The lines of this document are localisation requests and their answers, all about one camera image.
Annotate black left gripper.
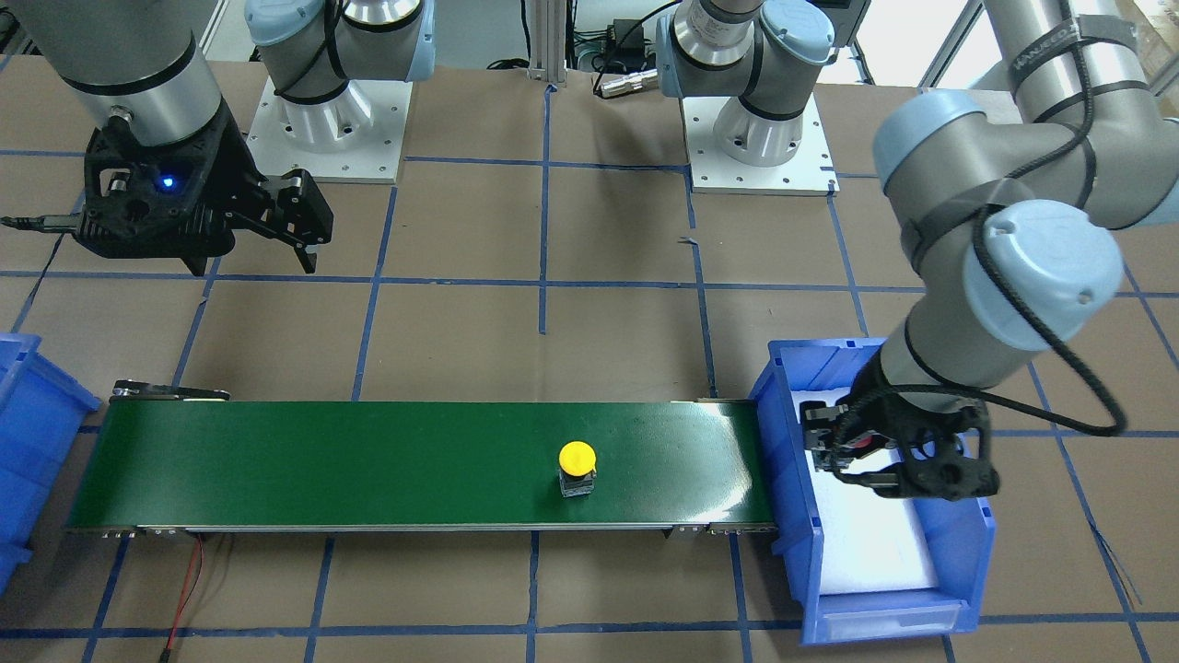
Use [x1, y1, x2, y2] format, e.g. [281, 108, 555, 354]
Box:
[801, 355, 999, 501]

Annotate blue bin with buttons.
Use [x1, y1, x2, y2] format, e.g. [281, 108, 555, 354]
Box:
[751, 337, 997, 646]

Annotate white foam pad source bin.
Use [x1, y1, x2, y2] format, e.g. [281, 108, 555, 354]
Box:
[783, 432, 938, 600]

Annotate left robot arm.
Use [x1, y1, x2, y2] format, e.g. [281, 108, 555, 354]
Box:
[801, 1, 1175, 500]

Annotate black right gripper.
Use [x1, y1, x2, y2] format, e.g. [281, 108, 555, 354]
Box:
[4, 101, 332, 275]

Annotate yellow push button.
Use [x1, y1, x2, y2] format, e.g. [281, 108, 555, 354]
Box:
[556, 440, 597, 498]

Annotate aluminium profile post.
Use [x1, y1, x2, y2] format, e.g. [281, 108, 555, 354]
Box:
[523, 1, 572, 87]

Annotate red black motor wires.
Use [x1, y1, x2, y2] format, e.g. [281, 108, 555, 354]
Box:
[166, 534, 236, 651]

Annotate black power adapter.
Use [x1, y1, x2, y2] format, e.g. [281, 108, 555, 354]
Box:
[602, 17, 646, 60]

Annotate red push button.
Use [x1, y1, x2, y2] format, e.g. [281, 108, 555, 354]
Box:
[844, 431, 890, 458]

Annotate green conveyor belt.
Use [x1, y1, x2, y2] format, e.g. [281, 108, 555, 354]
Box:
[67, 399, 773, 533]

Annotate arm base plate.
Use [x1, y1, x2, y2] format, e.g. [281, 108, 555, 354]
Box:
[246, 80, 414, 184]
[681, 97, 839, 196]

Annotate blue empty bin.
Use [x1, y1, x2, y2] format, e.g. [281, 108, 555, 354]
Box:
[1, 334, 99, 590]

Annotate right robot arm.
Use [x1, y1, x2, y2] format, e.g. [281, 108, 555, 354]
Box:
[4, 1, 437, 276]

